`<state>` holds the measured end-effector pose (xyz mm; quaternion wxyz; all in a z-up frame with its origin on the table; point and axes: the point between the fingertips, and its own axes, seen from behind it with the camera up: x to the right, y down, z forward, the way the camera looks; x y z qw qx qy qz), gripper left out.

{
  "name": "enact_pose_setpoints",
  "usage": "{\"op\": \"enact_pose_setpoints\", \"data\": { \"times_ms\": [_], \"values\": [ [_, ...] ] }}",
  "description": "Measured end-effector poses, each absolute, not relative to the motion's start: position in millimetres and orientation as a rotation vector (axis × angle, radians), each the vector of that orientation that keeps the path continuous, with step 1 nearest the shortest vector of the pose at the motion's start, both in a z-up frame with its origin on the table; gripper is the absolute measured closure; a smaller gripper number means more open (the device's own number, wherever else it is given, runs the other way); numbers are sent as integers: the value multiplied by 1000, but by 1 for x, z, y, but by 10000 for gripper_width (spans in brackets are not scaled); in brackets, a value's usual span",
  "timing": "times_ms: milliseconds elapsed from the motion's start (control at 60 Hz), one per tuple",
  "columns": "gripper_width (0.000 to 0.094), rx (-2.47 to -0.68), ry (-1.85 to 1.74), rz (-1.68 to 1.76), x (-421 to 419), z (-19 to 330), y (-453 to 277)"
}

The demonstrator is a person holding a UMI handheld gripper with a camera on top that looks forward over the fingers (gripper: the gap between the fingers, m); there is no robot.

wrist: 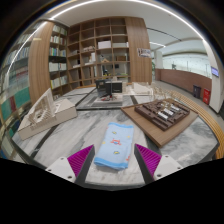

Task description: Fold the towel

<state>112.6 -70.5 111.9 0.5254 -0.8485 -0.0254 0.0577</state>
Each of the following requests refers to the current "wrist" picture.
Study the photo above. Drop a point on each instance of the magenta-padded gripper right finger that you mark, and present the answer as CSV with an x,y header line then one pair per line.
x,y
150,161

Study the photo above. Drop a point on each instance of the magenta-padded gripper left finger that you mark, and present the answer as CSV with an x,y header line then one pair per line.
x,y
80,161

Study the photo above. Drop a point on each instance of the light blue cartoon-print towel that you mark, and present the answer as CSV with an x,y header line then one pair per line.
x,y
115,146

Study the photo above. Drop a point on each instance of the dark brown architectural model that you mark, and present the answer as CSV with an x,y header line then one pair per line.
x,y
160,115

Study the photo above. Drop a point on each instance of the white architectural model, beige base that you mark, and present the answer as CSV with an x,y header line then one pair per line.
x,y
63,113

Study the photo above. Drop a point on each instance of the grey model base board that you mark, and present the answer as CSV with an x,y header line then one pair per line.
x,y
106,101

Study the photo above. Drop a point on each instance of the small white architectural model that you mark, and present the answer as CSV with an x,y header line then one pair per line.
x,y
141,89

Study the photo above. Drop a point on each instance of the dark bin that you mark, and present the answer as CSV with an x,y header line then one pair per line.
x,y
197,91

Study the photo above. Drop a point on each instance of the red bin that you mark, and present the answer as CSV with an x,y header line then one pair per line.
x,y
206,96

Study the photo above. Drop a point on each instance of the dark bookshelf with books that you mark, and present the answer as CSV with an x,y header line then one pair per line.
x,y
58,63

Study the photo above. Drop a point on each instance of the wooden cubby shelf unit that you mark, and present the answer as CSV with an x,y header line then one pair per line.
x,y
100,50

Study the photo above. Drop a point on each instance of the wall poster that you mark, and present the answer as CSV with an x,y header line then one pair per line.
x,y
144,52

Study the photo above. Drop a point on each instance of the wall screen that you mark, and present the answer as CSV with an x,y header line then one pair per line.
x,y
215,71

